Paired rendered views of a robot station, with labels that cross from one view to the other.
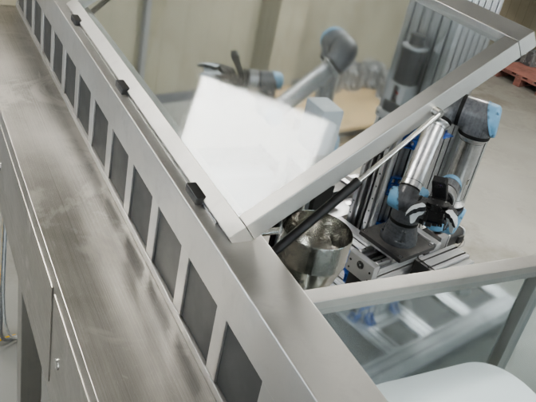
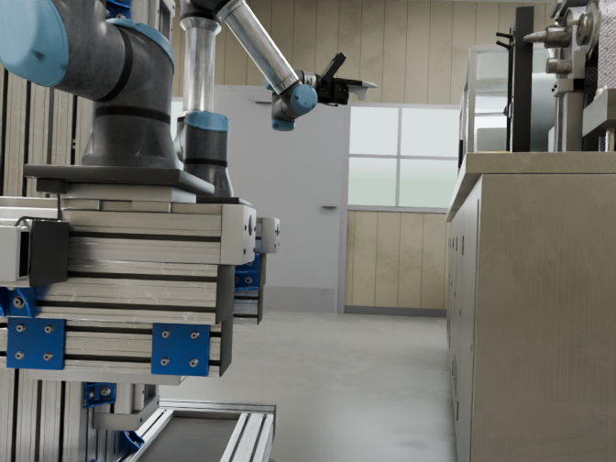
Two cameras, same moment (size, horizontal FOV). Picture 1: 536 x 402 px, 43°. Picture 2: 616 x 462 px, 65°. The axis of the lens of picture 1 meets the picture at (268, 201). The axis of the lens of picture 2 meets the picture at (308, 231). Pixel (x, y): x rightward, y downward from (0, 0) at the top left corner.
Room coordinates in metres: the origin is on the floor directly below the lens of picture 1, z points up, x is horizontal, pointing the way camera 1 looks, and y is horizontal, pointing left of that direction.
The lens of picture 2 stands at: (3.06, 0.59, 0.73)
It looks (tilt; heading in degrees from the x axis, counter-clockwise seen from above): 1 degrees up; 227
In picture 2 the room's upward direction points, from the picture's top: 2 degrees clockwise
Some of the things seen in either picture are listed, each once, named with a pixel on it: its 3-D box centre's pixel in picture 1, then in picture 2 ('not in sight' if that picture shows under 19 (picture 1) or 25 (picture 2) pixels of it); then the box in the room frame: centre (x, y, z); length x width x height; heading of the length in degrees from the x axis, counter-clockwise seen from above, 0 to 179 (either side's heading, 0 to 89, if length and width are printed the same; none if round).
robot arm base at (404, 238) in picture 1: (401, 227); (204, 180); (2.38, -0.54, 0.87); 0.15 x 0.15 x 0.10
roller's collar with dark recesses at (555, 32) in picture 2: not in sight; (556, 36); (1.59, 0.04, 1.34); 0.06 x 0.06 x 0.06; 32
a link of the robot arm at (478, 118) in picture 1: (460, 167); (199, 72); (2.34, -0.67, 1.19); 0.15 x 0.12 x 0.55; 71
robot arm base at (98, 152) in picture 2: not in sight; (133, 145); (2.73, -0.19, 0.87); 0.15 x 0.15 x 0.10
